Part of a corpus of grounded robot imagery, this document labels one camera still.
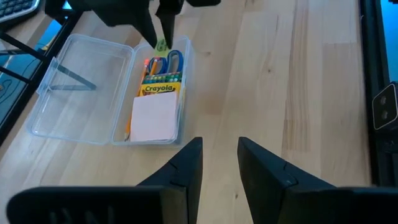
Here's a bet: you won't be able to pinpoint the yellow green crayon box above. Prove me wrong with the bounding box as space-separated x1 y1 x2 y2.
137 71 183 98

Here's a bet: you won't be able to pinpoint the clear plastic pencil case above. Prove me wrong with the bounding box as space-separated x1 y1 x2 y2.
26 33 196 147

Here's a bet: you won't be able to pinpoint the orange pencil pink eraser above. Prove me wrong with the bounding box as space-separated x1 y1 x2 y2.
148 56 162 77
123 58 150 141

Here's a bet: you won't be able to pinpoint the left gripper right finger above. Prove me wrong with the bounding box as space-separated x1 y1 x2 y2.
238 137 398 224

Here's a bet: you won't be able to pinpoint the small yellow eraser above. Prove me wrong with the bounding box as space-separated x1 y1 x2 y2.
154 37 172 54

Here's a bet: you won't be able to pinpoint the small black table camera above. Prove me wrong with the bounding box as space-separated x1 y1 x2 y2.
371 81 398 131

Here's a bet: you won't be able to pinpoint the grey desk calculator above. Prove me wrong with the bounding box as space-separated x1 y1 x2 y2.
0 0 42 24

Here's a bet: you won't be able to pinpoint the blue handled scissors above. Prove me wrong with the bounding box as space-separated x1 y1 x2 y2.
147 49 185 76

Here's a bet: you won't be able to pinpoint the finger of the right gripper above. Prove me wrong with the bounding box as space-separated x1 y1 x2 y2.
154 13 177 50
132 9 159 50

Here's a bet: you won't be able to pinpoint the pink sticky note pad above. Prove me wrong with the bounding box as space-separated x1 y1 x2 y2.
129 90 179 143

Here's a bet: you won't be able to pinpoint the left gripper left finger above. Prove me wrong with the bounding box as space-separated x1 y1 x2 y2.
6 137 203 224

